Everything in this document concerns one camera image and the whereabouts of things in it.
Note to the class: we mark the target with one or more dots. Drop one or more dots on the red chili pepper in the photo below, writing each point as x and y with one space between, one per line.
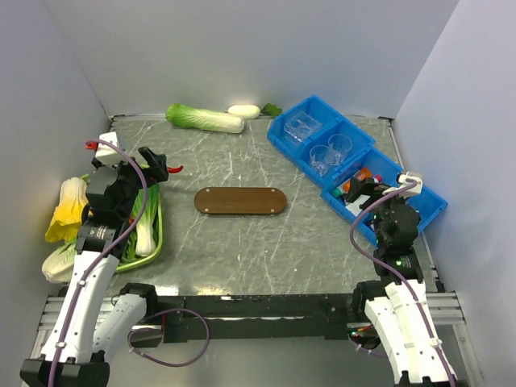
172 170

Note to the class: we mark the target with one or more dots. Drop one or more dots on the pale green cabbage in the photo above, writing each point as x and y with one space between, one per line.
58 266

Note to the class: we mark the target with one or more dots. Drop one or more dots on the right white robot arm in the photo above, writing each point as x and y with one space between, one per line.
396 305

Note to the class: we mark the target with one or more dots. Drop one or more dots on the bok choy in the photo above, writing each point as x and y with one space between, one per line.
144 239

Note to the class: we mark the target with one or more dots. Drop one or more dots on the green plastic basket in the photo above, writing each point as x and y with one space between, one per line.
155 238

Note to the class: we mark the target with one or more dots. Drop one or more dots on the clear acrylic toothbrush holder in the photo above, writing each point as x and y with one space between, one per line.
301 126

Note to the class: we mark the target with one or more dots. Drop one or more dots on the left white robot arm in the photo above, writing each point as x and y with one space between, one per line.
79 349

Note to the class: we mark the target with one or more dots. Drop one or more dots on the orange toothpaste tube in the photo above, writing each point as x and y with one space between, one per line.
362 174

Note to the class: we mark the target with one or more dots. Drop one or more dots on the brown oval wooden tray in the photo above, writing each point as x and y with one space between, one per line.
240 200

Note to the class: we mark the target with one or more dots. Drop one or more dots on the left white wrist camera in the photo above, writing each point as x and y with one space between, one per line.
105 154

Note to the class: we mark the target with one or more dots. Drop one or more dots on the black base frame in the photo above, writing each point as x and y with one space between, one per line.
281 316

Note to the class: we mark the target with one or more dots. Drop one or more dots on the yellow white cabbage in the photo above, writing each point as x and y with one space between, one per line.
66 218

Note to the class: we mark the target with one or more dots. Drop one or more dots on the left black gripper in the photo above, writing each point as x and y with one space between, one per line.
156 169

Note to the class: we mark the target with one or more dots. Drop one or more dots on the white radish with leaves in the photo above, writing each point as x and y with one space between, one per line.
253 112

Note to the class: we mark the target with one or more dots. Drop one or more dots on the green napa cabbage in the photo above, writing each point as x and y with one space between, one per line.
188 117

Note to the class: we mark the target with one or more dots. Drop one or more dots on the blue compartment bin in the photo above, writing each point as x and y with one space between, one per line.
363 152

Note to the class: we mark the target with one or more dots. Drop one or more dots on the clear plastic cup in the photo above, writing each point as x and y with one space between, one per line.
339 148
320 159

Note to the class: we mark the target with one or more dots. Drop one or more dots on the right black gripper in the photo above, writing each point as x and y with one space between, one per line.
355 189

